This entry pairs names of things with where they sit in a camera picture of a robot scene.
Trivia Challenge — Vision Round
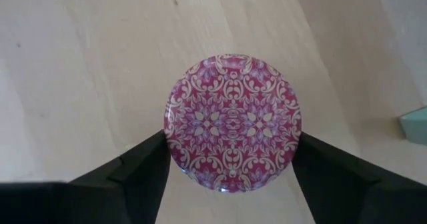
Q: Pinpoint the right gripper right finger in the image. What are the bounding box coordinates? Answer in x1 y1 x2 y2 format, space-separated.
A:
291 131 427 224

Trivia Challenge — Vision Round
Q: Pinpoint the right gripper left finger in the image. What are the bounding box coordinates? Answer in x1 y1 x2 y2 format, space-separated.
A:
0 129 171 224

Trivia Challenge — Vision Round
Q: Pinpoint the pink patterned round tin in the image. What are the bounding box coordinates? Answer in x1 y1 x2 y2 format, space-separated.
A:
163 53 303 194

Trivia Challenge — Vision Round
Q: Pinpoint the green perforated metal shelf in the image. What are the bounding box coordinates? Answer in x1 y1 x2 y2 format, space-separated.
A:
399 106 427 147

